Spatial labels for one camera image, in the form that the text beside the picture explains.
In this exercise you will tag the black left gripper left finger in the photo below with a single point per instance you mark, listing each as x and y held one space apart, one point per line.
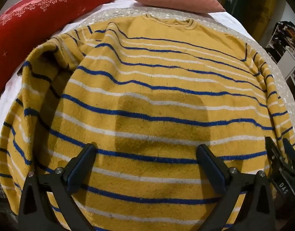
36 212

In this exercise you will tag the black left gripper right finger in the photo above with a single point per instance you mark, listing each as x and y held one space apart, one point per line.
257 211

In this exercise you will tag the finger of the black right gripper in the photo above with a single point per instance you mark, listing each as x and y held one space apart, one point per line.
274 155
290 153

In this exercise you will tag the yellow blue-striped knit sweater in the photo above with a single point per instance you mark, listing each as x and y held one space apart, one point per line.
147 92

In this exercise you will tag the dark wooden doorway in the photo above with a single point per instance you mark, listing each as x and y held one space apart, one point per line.
254 15

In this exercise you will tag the red floral long pillow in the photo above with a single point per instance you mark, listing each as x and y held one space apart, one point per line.
29 23

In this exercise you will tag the beige heart-dotted quilt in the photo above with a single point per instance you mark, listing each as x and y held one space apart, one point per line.
162 13

